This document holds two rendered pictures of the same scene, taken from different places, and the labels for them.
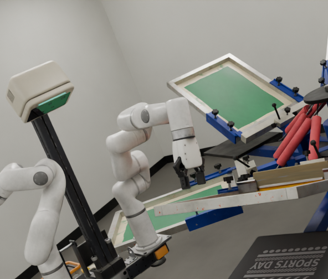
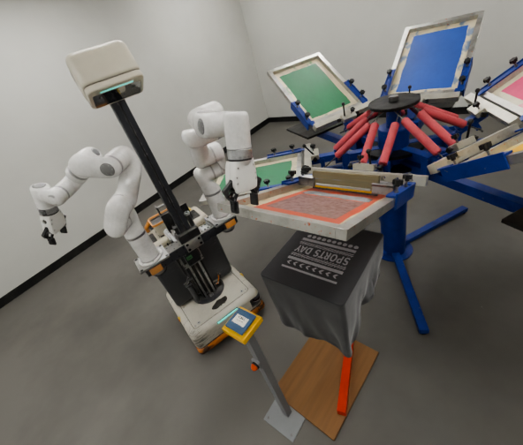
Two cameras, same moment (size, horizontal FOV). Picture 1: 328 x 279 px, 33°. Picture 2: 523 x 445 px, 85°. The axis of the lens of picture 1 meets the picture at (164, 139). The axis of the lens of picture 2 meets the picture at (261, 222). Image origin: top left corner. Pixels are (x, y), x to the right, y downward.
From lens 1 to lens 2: 1.00 m
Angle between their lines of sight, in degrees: 24
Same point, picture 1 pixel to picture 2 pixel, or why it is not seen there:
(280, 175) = (335, 178)
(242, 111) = (319, 103)
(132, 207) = (208, 189)
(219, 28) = (317, 29)
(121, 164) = (197, 155)
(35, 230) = (109, 212)
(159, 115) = (216, 129)
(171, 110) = (227, 126)
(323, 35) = (390, 45)
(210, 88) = (299, 81)
